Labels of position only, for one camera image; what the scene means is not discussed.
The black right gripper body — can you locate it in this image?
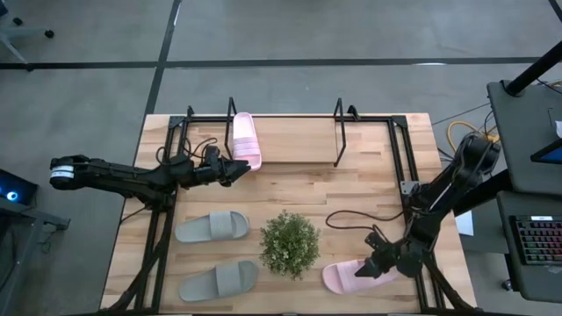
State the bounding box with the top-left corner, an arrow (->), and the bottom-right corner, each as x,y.
366,240 -> 414,279

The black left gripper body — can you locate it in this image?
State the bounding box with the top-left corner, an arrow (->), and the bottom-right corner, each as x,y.
192,156 -> 234,188

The pink rubber slide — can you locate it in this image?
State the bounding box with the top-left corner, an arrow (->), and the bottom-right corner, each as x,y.
321,258 -> 400,296
231,111 -> 263,172

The grey rubber slide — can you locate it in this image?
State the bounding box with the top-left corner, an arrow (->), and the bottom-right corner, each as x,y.
174,210 -> 251,244
177,260 -> 261,303

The white paper sheet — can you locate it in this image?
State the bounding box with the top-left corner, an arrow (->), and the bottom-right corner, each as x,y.
454,210 -> 476,237

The green plant in black pot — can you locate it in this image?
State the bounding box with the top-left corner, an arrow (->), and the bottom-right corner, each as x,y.
258,209 -> 322,282

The grey desk with keyboard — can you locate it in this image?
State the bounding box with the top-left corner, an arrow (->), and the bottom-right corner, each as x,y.
495,190 -> 562,304

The backlit black keyboard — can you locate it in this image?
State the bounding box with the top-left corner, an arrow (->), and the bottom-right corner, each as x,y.
508,214 -> 562,267

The grey desk with pole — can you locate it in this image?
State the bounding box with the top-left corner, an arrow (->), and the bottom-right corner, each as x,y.
486,79 -> 562,197

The black laptop with blue screen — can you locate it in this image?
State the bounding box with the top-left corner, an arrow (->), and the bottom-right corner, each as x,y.
530,138 -> 562,166

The black computer with blue light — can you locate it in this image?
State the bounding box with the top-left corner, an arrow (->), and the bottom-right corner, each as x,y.
0,168 -> 40,207

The grey metal side table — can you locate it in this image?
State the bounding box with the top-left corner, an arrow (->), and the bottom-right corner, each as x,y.
0,196 -> 72,316

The black round pole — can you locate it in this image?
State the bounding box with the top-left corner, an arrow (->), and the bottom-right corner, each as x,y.
503,39 -> 562,97

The grey chair base with casters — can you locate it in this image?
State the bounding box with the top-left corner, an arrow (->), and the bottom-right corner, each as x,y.
0,0 -> 56,72

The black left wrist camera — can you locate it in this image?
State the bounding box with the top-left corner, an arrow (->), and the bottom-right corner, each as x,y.
204,145 -> 221,166

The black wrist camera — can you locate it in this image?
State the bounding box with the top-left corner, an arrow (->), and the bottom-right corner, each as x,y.
364,230 -> 388,251
204,145 -> 221,166

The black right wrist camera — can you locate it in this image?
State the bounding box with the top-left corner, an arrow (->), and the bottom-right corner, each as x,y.
364,230 -> 388,251

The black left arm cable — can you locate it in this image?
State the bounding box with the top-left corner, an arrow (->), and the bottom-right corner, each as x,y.
155,137 -> 219,164

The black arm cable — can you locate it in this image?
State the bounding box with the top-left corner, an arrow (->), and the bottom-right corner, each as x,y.
155,137 -> 219,164
324,209 -> 412,233

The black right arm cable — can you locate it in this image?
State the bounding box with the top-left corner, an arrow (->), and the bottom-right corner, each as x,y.
324,209 -> 412,233

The wooden shelf with black frame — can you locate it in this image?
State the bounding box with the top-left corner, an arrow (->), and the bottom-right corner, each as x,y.
223,97 -> 362,169

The black aluminium table frame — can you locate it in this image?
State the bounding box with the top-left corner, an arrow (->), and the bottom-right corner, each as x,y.
98,104 -> 479,315

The yellow cable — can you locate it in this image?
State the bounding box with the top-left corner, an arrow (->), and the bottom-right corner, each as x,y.
446,119 -> 501,153

